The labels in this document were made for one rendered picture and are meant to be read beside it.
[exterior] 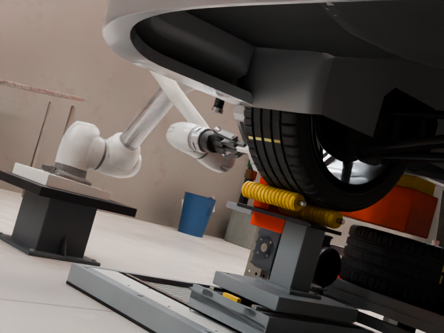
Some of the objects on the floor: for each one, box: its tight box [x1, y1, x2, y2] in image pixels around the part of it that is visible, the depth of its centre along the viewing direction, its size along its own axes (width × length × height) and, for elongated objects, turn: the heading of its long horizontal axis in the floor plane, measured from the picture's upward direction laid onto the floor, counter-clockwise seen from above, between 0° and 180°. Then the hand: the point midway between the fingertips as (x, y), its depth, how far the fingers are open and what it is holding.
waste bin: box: [178, 192, 217, 238], centre depth 710 cm, size 37×35×43 cm
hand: (246, 148), depth 232 cm, fingers closed, pressing on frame
